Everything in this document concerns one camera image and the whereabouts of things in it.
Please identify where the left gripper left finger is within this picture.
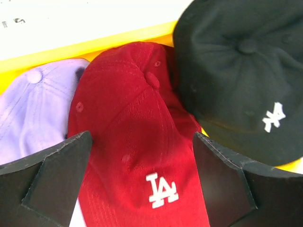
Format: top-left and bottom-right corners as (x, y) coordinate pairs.
(0, 131), (92, 227)

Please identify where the lavender cap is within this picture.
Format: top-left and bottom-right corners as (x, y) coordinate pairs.
(0, 58), (89, 165)

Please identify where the black cap white NY logo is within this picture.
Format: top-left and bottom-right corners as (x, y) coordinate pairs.
(173, 0), (303, 166)

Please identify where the yellow plastic tray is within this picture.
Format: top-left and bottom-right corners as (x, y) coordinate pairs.
(0, 20), (303, 175)

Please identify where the red cap white logo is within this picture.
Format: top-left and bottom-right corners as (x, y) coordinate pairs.
(68, 42), (209, 227)

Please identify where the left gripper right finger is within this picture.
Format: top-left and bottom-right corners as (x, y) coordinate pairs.
(193, 132), (303, 227)

